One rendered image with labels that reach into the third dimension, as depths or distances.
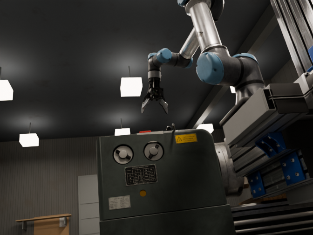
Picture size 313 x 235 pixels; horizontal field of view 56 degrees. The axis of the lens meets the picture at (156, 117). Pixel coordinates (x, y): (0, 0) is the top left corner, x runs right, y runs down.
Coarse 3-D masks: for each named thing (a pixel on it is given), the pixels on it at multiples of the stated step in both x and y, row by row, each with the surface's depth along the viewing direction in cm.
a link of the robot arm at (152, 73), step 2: (154, 70) 167; (148, 72) 169; (150, 72) 167; (152, 72) 167; (154, 72) 167; (156, 72) 167; (158, 72) 168; (160, 72) 169; (148, 74) 169; (150, 74) 167; (152, 74) 167; (154, 74) 166; (156, 74) 167; (158, 74) 167; (160, 74) 169; (148, 76) 169; (150, 76) 167; (152, 76) 166; (154, 76) 166; (156, 76) 166; (158, 76) 167; (160, 76) 168; (148, 78) 169; (160, 78) 169
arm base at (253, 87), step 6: (240, 84) 115; (246, 84) 113; (252, 84) 112; (258, 84) 112; (264, 84) 114; (240, 90) 114; (246, 90) 112; (252, 90) 110; (240, 96) 113; (246, 96) 111
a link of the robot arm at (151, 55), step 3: (150, 54) 169; (153, 54) 169; (150, 57) 169; (150, 60) 167; (150, 63) 167; (150, 66) 168; (153, 66) 167; (150, 69) 168; (153, 69) 167; (156, 69) 167; (159, 69) 168
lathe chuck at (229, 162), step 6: (222, 144) 165; (222, 150) 159; (228, 162) 155; (228, 168) 154; (228, 174) 153; (234, 174) 154; (228, 180) 153; (234, 180) 154; (240, 180) 154; (228, 186) 154; (234, 186) 155; (240, 186) 155; (228, 192) 156; (234, 192) 157; (240, 192) 159
